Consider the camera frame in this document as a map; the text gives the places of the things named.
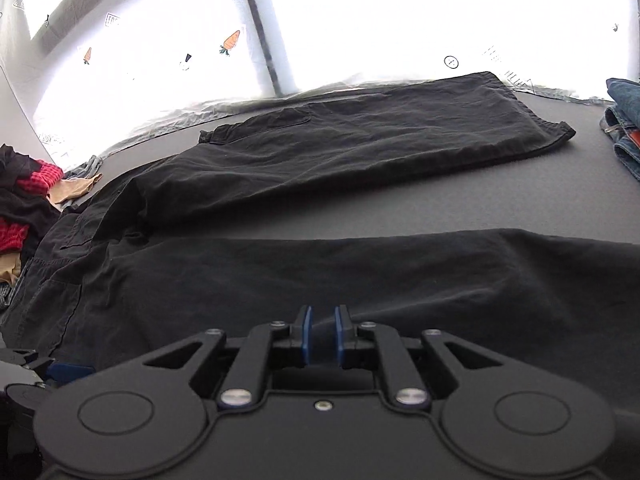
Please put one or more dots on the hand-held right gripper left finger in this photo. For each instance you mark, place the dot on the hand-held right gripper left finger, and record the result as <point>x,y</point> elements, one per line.
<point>306,335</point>

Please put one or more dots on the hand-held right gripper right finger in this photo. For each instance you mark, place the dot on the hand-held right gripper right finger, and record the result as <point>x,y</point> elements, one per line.
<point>340,335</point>

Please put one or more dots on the red checked garment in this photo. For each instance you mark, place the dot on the red checked garment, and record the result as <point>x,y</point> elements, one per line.
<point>42,177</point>

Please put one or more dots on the black pants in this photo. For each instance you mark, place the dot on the black pants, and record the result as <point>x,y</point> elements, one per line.
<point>300,280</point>

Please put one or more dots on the grey garment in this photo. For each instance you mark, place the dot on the grey garment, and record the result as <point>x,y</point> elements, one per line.
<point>87,166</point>

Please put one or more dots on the white printed window sheet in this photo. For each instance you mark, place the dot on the white printed window sheet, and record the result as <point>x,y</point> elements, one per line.
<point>375,20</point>

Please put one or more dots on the folded blue jeans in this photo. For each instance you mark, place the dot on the folded blue jeans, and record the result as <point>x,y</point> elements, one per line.
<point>625,110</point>

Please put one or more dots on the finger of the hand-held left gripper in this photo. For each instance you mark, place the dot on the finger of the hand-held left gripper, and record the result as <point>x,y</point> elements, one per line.
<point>70,374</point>

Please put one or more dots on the white board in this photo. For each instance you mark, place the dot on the white board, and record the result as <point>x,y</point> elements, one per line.
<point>15,110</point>

